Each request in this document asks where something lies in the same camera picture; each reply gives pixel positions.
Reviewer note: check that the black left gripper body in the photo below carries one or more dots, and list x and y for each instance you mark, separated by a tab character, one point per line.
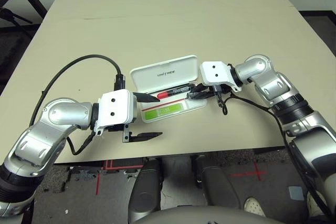
126	134

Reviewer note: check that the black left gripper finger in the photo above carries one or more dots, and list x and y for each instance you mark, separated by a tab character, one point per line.
144	137
145	98

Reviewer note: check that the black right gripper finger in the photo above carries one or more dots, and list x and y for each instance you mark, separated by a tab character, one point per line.
202	95
203	87

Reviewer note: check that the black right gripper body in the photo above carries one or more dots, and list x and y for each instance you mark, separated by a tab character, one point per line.
215	91

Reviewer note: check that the green highlighter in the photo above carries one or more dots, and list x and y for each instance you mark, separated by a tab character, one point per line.
162	112

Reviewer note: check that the red and black marker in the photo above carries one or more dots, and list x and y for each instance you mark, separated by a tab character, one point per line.
174	92

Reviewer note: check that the white plastic pencil case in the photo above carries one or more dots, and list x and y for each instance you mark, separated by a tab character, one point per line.
168	73

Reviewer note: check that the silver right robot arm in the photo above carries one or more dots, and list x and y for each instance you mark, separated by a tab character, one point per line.
257	69

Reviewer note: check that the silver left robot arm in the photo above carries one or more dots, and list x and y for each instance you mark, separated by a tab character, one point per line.
65	113

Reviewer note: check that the grey metal table crossbeam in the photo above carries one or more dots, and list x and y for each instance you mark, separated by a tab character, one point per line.
176	159

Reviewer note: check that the grey robot left leg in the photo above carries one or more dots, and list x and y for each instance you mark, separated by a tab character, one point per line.
145	192

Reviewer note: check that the grey robot leg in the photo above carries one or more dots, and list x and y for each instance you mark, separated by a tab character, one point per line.
216	184
145	192

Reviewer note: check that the grey robot right leg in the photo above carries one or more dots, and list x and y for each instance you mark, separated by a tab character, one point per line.
216	184

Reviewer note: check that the grey robot torso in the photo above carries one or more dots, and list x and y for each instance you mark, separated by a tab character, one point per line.
210	216

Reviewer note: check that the white shoe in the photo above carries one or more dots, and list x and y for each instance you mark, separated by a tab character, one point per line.
254	206
316	203

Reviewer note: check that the black tripod stand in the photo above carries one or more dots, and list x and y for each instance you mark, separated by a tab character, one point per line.
13	18

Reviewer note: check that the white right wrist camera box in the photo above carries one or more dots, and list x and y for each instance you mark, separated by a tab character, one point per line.
215	72

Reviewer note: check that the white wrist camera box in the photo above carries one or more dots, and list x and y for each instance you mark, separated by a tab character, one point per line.
115	108
215	72

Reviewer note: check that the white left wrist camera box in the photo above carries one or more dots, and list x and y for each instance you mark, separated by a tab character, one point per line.
115	108

